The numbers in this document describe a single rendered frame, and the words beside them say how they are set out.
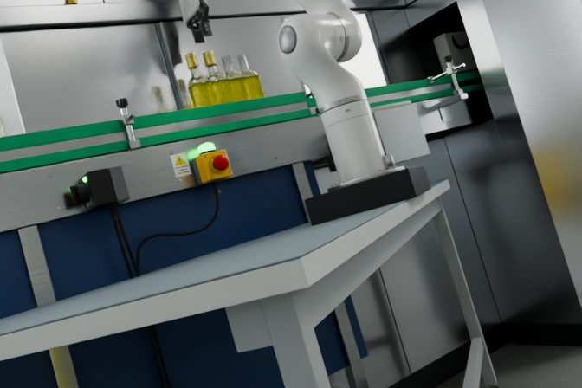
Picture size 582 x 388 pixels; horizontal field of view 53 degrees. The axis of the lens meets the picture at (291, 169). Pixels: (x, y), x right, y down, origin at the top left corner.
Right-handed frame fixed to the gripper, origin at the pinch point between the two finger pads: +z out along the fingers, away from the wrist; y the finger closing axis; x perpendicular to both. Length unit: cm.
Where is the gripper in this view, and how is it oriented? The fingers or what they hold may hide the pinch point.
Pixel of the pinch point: (202, 34)
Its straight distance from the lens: 184.8
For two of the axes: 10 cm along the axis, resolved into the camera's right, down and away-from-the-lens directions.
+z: 2.8, 9.6, -0.7
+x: 8.0, -1.9, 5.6
